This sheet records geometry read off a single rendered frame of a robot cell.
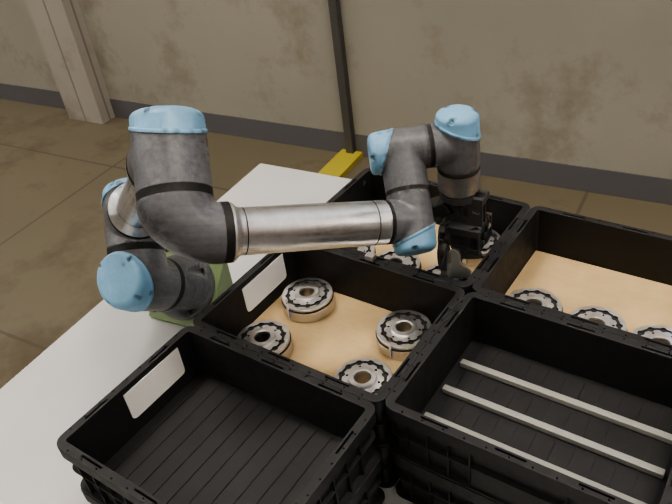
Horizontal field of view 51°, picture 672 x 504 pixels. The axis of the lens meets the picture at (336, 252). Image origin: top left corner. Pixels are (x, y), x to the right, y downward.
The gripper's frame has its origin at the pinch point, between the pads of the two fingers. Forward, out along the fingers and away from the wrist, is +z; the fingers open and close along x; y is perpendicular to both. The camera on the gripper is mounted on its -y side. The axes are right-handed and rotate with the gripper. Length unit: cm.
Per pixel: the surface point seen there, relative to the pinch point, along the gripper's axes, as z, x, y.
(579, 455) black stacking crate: 2.2, -31.2, 33.2
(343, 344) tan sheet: 2.0, -24.4, -11.4
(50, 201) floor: 85, 80, -253
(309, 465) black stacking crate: 2, -50, -3
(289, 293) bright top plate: -1.2, -18.6, -26.4
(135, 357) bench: 15, -34, -60
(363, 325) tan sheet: 2.1, -18.3, -10.3
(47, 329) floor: 85, 9, -175
